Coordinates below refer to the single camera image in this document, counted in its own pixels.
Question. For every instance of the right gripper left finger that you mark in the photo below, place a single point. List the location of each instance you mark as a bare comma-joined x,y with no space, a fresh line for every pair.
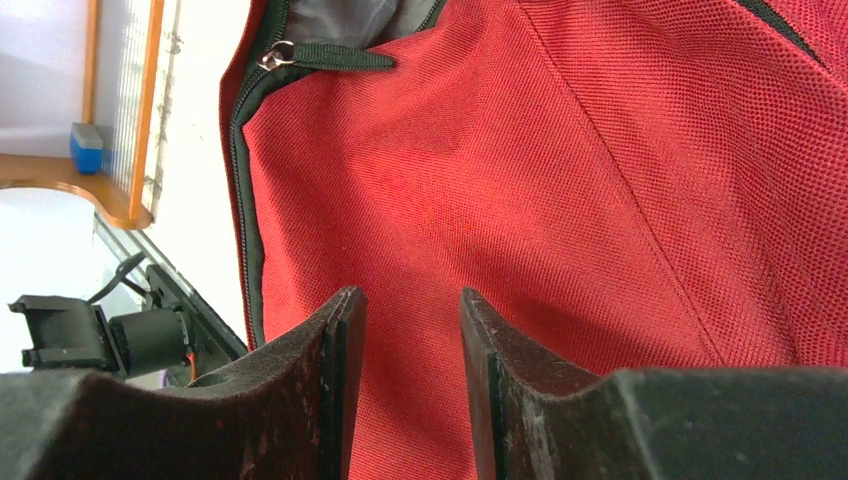
286,410

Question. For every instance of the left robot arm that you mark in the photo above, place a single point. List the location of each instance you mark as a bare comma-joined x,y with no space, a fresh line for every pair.
71,333

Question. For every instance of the blue eraser block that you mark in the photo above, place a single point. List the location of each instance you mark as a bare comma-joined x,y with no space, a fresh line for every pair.
86,147

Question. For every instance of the red backpack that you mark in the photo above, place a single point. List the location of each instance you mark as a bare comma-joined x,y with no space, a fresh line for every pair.
634,183

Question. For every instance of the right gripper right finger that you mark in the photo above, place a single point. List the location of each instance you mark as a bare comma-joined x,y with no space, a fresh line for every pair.
535,415

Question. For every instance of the wooden rack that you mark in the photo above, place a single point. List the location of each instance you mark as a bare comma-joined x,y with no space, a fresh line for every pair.
95,62

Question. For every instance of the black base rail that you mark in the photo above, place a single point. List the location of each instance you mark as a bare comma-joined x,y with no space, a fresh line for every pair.
216,343

